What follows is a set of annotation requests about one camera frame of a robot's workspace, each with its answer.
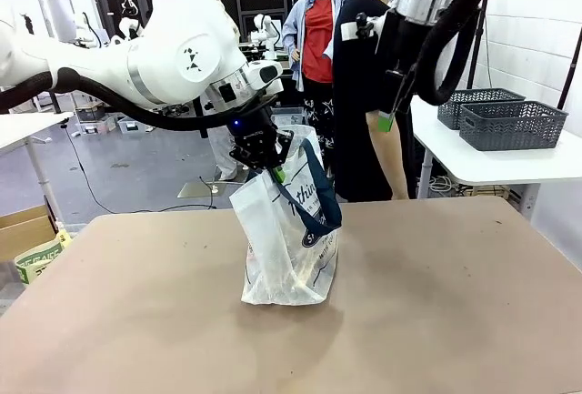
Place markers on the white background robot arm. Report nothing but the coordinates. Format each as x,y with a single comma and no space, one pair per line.
268,30
127,16

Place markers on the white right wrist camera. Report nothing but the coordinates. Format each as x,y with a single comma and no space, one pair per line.
352,30

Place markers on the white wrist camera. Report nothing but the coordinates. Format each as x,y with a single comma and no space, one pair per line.
266,73
352,30

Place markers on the person in red shirt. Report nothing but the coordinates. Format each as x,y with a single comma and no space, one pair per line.
318,39

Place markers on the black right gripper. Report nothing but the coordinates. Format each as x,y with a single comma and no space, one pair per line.
400,43

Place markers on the white side table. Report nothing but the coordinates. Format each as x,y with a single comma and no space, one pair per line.
500,164

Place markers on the person in black shirt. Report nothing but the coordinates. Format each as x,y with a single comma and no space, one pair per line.
354,93

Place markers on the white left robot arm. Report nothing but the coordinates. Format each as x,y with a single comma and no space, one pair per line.
182,25

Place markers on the metal floor plate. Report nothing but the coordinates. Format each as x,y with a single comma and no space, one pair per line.
200,190

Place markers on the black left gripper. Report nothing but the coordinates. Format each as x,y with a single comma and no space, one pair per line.
252,139

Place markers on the black tripod stand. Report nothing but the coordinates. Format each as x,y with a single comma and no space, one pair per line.
27,23
570,71
477,48

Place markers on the green white printed sack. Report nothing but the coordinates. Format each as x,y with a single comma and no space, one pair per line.
41,259

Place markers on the clear plastic storage bin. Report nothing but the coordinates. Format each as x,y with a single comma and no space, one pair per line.
288,117

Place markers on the white height-adjustable desk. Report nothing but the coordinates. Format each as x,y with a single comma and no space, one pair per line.
23,128

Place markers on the brown cardboard box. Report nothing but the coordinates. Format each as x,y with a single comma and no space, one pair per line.
23,235

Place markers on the grey plastic woven basket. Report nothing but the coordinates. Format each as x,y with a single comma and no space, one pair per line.
514,128
464,98

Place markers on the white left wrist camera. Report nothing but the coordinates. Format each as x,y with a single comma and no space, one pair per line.
266,73

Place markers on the grey floor storage crate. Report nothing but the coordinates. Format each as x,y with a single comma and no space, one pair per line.
132,124

